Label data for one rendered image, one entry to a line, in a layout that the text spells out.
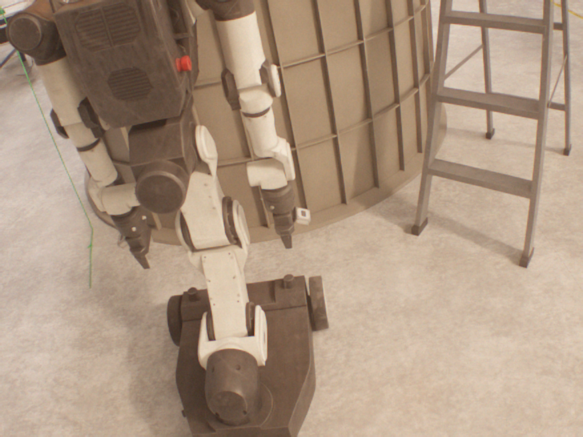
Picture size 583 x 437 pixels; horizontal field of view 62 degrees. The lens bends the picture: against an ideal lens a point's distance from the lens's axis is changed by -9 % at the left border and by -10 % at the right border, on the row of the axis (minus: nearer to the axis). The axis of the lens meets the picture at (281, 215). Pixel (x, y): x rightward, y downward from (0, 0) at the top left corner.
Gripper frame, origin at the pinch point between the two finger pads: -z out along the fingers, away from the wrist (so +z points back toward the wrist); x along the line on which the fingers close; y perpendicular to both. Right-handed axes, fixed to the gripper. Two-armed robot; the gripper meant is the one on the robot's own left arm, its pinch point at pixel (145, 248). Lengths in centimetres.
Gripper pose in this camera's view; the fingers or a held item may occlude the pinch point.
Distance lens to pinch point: 166.9
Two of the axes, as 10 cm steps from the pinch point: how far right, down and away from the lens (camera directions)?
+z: -1.7, -6.6, -7.3
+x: -0.5, -7.4, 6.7
